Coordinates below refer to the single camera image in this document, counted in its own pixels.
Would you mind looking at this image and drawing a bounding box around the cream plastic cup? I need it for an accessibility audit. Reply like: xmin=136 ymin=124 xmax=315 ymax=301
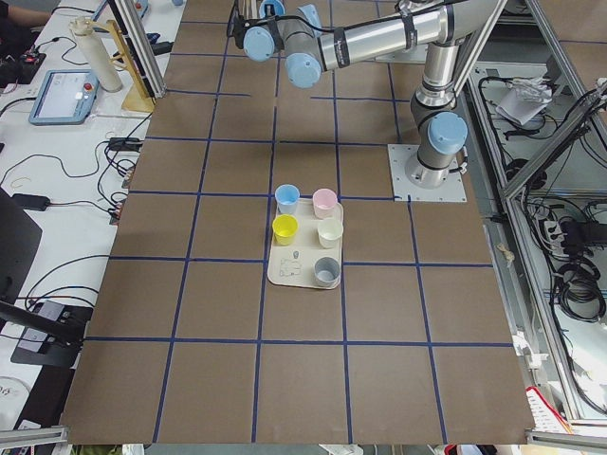
xmin=317 ymin=218 xmax=343 ymax=248

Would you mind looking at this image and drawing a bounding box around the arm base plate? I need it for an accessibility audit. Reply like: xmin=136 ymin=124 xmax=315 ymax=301
xmin=387 ymin=144 xmax=468 ymax=204

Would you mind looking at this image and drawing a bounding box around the wooden mug tree stand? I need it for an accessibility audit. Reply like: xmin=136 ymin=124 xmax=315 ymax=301
xmin=91 ymin=20 xmax=155 ymax=114

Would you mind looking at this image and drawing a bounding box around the blue teach pendant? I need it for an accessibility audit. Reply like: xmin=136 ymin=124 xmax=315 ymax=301
xmin=28 ymin=69 xmax=99 ymax=126

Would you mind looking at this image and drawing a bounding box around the black power adapter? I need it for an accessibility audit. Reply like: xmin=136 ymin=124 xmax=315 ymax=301
xmin=11 ymin=193 xmax=51 ymax=211

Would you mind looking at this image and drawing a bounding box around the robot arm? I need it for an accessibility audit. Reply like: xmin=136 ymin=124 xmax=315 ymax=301
xmin=227 ymin=1 xmax=505 ymax=183

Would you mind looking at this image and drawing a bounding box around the pink plastic cup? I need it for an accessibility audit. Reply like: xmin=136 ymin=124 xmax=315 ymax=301
xmin=312 ymin=188 xmax=338 ymax=219

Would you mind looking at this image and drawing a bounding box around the yellow plastic cup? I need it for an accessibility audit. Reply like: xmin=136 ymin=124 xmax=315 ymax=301
xmin=272 ymin=214 xmax=299 ymax=246

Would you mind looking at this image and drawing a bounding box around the light blue plastic cup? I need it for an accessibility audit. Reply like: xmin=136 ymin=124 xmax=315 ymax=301
xmin=259 ymin=0 xmax=285 ymax=19

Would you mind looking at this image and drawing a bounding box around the cream plastic tray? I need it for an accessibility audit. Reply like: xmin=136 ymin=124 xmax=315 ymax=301
xmin=267 ymin=199 xmax=343 ymax=289

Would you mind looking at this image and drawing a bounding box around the grey plastic cup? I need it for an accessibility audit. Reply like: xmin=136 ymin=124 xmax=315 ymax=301
xmin=314 ymin=257 xmax=340 ymax=288

